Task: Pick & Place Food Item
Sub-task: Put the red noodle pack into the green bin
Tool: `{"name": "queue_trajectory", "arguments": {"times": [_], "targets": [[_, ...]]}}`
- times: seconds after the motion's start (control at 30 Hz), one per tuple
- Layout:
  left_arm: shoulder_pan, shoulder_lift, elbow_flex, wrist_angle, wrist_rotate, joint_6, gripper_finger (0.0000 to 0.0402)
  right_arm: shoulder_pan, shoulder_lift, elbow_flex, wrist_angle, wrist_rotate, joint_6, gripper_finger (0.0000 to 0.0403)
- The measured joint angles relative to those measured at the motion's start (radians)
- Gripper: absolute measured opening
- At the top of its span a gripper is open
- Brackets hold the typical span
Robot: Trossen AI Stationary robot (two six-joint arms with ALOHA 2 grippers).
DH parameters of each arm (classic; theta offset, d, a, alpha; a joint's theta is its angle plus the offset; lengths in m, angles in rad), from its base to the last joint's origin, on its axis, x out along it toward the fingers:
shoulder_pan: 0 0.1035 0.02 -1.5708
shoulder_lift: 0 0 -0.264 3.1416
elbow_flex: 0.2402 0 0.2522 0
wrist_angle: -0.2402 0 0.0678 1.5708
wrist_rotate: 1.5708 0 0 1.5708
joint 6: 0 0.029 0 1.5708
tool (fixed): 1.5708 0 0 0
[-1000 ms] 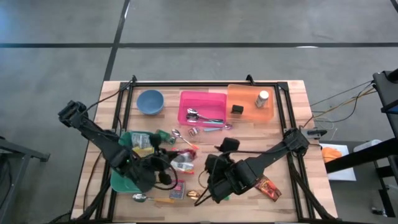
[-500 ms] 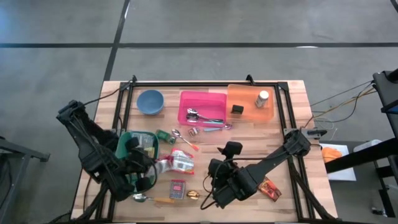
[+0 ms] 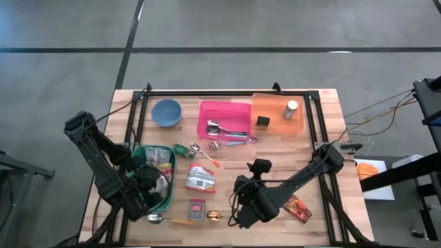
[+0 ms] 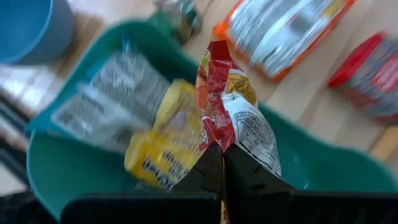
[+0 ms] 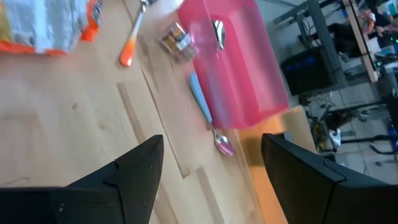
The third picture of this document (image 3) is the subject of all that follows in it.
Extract white paper sheet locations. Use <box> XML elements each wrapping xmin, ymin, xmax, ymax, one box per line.
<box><xmin>353</xmin><ymin>158</ymin><xmax>396</xmax><ymax>201</ymax></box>

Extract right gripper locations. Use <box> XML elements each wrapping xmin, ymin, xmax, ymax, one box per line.
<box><xmin>233</xmin><ymin>158</ymin><xmax>280</xmax><ymax>229</ymax></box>

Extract blue-handled spoon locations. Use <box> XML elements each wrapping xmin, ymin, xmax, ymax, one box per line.
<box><xmin>225</xmin><ymin>136</ymin><xmax>258</xmax><ymax>147</ymax></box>

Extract white-lidded spice jar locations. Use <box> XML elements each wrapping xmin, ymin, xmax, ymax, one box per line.
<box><xmin>282</xmin><ymin>99</ymin><xmax>299</xmax><ymax>121</ymax></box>

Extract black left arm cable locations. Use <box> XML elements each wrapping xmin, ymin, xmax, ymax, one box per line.
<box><xmin>91</xmin><ymin>88</ymin><xmax>145</xmax><ymax>125</ymax></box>

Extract taco seasoning mix packet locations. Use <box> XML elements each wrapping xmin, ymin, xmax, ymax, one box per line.
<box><xmin>282</xmin><ymin>194</ymin><xmax>314</xmax><ymax>225</ymax></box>

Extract pink plastic bin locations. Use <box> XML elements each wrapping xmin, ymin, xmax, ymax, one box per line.
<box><xmin>196</xmin><ymin>100</ymin><xmax>252</xmax><ymax>141</ymax></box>

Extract small black floor device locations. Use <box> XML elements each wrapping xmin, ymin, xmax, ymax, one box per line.
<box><xmin>411</xmin><ymin>229</ymin><xmax>430</xmax><ymax>241</ymax></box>

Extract dark metal spoon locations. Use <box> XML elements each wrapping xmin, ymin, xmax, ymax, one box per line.
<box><xmin>205</xmin><ymin>125</ymin><xmax>249</xmax><ymax>136</ymax></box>

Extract yellow-handled spoon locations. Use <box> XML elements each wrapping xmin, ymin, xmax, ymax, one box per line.
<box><xmin>146</xmin><ymin>213</ymin><xmax>194</xmax><ymax>226</ymax></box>

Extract orange-handled spoon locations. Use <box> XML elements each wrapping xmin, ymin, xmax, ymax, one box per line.
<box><xmin>189</xmin><ymin>143</ymin><xmax>221</xmax><ymax>169</ymax></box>

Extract teal plastic basket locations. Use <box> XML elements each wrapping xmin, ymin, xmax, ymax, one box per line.
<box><xmin>129</xmin><ymin>144</ymin><xmax>177</xmax><ymax>214</ymax></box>

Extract red spice tin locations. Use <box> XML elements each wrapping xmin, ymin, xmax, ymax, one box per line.
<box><xmin>187</xmin><ymin>198</ymin><xmax>207</xmax><ymax>222</ymax></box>

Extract orange plastic bin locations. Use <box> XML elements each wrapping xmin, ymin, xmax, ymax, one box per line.
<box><xmin>250</xmin><ymin>92</ymin><xmax>306</xmax><ymax>135</ymax></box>

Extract orange Maruchan ramen packet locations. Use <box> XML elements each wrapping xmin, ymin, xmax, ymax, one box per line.
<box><xmin>185</xmin><ymin>163</ymin><xmax>217</xmax><ymax>194</ymax></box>

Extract grey metal stand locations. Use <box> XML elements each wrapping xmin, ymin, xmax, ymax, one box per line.
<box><xmin>0</xmin><ymin>150</ymin><xmax>56</xmax><ymax>248</ymax></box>

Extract white plastic container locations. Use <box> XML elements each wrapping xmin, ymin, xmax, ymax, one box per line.
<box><xmin>391</xmin><ymin>154</ymin><xmax>424</xmax><ymax>169</ymax></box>

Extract black equipment stand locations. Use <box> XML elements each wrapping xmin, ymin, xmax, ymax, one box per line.
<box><xmin>360</xmin><ymin>76</ymin><xmax>441</xmax><ymax>242</ymax></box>

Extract orange cloth object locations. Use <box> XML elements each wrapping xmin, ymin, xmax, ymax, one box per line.
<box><xmin>356</xmin><ymin>162</ymin><xmax>380</xmax><ymax>182</ymax></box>

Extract black aluminium rig frame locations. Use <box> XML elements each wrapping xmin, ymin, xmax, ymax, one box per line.
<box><xmin>82</xmin><ymin>82</ymin><xmax>376</xmax><ymax>247</ymax></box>

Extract grey cable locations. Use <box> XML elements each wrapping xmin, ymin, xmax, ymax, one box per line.
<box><xmin>344</xmin><ymin>89</ymin><xmax>414</xmax><ymax>118</ymax></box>

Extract blue bowl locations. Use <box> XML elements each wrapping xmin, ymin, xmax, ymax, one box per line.
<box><xmin>151</xmin><ymin>99</ymin><xmax>183</xmax><ymax>128</ymax></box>

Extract gold spoon green handle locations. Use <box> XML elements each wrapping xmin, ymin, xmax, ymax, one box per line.
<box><xmin>205</xmin><ymin>210</ymin><xmax>224</xmax><ymax>223</ymax></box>

